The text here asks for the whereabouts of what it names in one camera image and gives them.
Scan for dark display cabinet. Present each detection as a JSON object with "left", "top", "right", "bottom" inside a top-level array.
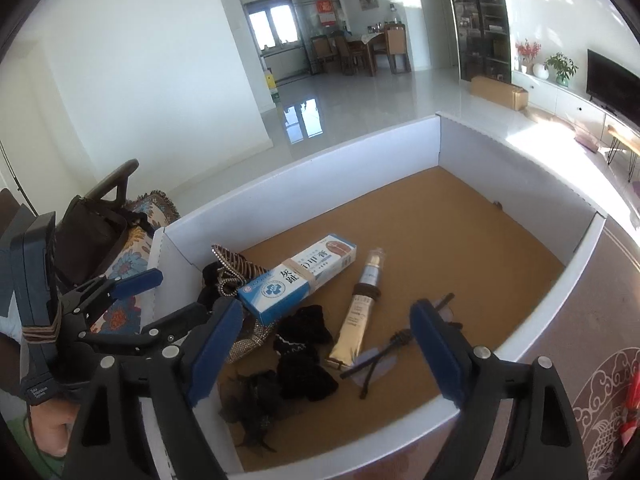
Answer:
[{"left": 451, "top": 0, "right": 512, "bottom": 82}]

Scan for red fabric pouch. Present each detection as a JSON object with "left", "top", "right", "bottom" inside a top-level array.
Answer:
[{"left": 620, "top": 367, "right": 640, "bottom": 451}]

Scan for black hair claw clip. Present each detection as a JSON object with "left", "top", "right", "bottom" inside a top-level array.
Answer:
[{"left": 219, "top": 370, "right": 281, "bottom": 453}]

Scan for wooden dining table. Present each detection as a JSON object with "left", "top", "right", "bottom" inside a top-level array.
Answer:
[{"left": 310, "top": 23, "right": 412, "bottom": 77}]

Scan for white tv cabinet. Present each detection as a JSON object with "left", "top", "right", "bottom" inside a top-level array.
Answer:
[{"left": 511, "top": 70, "right": 639, "bottom": 141}]

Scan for wooden bench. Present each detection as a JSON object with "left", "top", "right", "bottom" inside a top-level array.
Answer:
[{"left": 605, "top": 125, "right": 640, "bottom": 182}]

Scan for blue white medicine box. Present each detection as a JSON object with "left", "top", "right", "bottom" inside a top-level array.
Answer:
[{"left": 238, "top": 234, "right": 357, "bottom": 325}]

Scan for black velvet pouch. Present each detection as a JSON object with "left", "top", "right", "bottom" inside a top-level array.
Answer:
[{"left": 273, "top": 304, "right": 338, "bottom": 402}]

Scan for black flat television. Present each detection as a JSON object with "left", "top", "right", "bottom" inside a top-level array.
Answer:
[{"left": 587, "top": 50, "right": 640, "bottom": 126}]

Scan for person's left hand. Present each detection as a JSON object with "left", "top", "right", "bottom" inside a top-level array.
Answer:
[{"left": 29, "top": 399, "right": 79, "bottom": 458}]

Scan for black frame eyeglasses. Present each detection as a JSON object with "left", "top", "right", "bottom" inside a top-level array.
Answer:
[{"left": 340, "top": 292, "right": 463, "bottom": 400}]

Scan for black bag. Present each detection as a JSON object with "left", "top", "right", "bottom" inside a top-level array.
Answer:
[{"left": 54, "top": 158, "right": 139, "bottom": 292}]

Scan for green potted plant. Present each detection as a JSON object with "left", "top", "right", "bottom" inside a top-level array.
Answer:
[{"left": 546, "top": 52, "right": 578, "bottom": 88}]

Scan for gold cosmetic tube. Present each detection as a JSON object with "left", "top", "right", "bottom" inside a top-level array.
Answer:
[{"left": 326, "top": 248, "right": 385, "bottom": 370}]

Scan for red flowers in vase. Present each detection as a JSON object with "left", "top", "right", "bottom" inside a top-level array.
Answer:
[{"left": 515, "top": 39, "right": 541, "bottom": 74}]

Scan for brown cardboard box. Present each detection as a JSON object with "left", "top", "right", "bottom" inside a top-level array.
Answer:
[{"left": 470, "top": 76, "right": 528, "bottom": 112}]

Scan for floral cushion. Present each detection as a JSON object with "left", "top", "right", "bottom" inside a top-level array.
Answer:
[{"left": 90, "top": 190, "right": 180, "bottom": 335}]

